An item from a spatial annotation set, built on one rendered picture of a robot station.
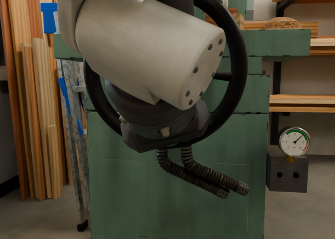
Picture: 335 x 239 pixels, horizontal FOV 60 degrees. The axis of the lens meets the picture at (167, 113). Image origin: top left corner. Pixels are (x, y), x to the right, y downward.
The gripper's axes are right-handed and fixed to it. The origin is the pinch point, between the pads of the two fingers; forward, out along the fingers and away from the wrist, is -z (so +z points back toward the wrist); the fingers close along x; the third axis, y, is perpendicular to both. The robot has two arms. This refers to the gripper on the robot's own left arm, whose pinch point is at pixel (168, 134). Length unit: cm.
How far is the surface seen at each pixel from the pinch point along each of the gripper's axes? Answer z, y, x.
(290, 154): -20.1, -4.0, 23.1
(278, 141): -19.1, -1.0, 21.6
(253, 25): -24, 33, 29
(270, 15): -196, 165, 125
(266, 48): -14.3, 18.7, 25.6
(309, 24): -24, 28, 43
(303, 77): -228, 105, 142
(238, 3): -33, 49, 32
